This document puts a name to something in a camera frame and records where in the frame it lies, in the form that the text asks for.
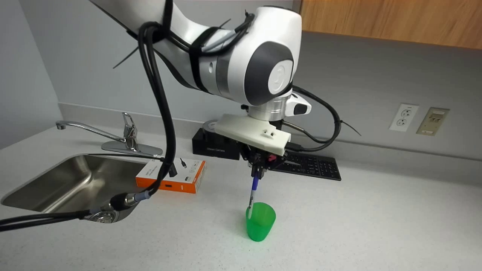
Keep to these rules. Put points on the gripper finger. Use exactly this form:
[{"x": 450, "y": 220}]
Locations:
[
  {"x": 264, "y": 169},
  {"x": 253, "y": 170}
]

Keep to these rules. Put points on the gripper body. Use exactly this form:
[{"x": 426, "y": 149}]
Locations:
[{"x": 246, "y": 149}]

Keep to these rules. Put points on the blue and white marker pen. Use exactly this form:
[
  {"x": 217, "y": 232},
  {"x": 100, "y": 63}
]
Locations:
[{"x": 253, "y": 195}]

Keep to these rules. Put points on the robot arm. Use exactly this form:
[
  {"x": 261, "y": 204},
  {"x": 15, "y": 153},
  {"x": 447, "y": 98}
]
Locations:
[{"x": 241, "y": 49}]

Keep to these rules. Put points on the green plastic cup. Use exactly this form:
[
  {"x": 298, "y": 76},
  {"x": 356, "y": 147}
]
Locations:
[{"x": 260, "y": 226}]

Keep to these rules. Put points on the black box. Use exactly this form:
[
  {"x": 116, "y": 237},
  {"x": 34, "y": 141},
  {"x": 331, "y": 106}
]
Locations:
[{"x": 214, "y": 147}]

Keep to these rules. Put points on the black keyboard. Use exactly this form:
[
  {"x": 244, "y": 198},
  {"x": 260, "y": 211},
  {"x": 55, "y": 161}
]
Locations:
[{"x": 312, "y": 165}]

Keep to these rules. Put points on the orange and white box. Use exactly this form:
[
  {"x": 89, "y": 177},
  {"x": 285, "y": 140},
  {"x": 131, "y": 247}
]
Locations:
[{"x": 180, "y": 177}]

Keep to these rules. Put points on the chrome tap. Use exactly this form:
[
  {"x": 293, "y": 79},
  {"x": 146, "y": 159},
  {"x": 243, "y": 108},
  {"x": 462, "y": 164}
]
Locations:
[{"x": 128, "y": 145}]

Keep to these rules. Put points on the chrome tap lever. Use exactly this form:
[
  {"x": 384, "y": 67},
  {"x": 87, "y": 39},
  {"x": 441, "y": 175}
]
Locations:
[{"x": 130, "y": 126}]

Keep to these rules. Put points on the steel sink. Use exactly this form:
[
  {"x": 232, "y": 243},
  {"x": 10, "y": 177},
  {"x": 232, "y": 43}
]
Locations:
[{"x": 67, "y": 180}]

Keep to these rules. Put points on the white wall socket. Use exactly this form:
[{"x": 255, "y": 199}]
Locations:
[{"x": 403, "y": 117}]

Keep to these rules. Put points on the wooden wall cabinet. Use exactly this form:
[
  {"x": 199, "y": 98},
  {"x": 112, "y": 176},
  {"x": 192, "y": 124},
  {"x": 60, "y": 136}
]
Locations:
[{"x": 391, "y": 19}]

